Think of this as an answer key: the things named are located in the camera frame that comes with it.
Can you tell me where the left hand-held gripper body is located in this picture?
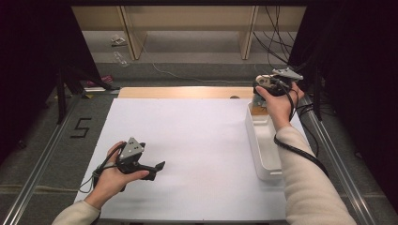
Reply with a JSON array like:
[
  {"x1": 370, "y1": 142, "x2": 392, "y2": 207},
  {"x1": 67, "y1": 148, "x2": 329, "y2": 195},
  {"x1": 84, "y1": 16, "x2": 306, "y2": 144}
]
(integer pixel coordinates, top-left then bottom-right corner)
[{"x1": 115, "y1": 136, "x2": 155, "y2": 175}]

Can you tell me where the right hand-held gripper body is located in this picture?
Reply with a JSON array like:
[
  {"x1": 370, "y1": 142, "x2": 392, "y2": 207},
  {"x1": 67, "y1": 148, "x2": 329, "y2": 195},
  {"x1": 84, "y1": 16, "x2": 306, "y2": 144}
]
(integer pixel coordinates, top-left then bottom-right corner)
[{"x1": 265, "y1": 67, "x2": 304, "y2": 97}]

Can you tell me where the beige printed phone case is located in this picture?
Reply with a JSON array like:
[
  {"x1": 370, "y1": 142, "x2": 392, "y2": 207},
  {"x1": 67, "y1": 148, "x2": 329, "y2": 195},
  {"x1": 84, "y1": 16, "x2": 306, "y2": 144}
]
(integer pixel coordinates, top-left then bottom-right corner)
[{"x1": 251, "y1": 73, "x2": 274, "y2": 116}]

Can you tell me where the white plastic bin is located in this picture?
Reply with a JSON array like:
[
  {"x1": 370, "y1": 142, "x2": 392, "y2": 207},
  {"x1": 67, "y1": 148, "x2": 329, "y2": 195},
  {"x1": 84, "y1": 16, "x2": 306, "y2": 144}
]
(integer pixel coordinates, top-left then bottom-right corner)
[{"x1": 244, "y1": 100, "x2": 284, "y2": 183}]

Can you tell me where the person's right hand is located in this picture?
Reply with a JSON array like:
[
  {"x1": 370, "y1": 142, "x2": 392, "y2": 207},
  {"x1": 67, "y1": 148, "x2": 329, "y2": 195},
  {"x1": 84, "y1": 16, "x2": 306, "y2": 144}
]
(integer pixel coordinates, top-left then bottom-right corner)
[{"x1": 255, "y1": 82, "x2": 305, "y2": 132}]

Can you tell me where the person's left hand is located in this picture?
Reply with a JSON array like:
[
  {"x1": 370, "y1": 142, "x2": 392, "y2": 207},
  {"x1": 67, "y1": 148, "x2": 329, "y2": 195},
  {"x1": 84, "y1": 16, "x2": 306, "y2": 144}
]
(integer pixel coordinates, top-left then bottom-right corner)
[{"x1": 88, "y1": 141, "x2": 150, "y2": 206}]

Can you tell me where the black curtain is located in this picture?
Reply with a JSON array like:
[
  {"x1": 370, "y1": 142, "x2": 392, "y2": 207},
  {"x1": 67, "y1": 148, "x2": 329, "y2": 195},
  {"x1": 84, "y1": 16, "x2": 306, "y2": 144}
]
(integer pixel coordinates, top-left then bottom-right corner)
[
  {"x1": 0, "y1": 0, "x2": 101, "y2": 163},
  {"x1": 287, "y1": 0, "x2": 398, "y2": 214}
]

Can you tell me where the pink item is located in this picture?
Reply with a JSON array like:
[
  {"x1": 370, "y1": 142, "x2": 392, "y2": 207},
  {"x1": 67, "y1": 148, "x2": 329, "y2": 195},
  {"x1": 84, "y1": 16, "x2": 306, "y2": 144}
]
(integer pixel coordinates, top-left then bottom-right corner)
[{"x1": 86, "y1": 74, "x2": 115, "y2": 88}]

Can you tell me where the clear plastic bag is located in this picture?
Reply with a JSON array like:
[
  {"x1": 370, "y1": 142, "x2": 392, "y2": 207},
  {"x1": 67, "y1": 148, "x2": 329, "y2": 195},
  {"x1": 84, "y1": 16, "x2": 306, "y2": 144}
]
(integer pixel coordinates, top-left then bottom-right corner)
[{"x1": 112, "y1": 51, "x2": 130, "y2": 68}]

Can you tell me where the crumpled grey packaging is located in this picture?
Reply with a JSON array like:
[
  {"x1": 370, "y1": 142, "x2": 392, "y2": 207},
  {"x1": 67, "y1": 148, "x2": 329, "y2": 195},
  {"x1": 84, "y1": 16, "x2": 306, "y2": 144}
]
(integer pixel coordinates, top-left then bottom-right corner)
[{"x1": 110, "y1": 34, "x2": 129, "y2": 48}]

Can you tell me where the light wooden shelf unit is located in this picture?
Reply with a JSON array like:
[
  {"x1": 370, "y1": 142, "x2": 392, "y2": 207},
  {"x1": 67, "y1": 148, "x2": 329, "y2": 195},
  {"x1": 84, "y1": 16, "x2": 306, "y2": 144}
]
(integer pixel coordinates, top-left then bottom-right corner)
[{"x1": 71, "y1": 5, "x2": 307, "y2": 61}]

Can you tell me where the white cable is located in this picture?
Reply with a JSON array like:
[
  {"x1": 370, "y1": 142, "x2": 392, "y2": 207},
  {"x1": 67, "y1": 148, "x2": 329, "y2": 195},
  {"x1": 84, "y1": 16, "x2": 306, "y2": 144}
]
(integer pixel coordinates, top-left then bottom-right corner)
[{"x1": 137, "y1": 37, "x2": 261, "y2": 85}]

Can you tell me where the metal floor rail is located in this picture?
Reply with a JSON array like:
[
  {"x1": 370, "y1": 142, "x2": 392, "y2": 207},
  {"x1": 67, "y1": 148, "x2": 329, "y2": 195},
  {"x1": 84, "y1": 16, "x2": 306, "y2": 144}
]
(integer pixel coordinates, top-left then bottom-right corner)
[
  {"x1": 301, "y1": 93, "x2": 376, "y2": 225},
  {"x1": 0, "y1": 93, "x2": 83, "y2": 225}
]

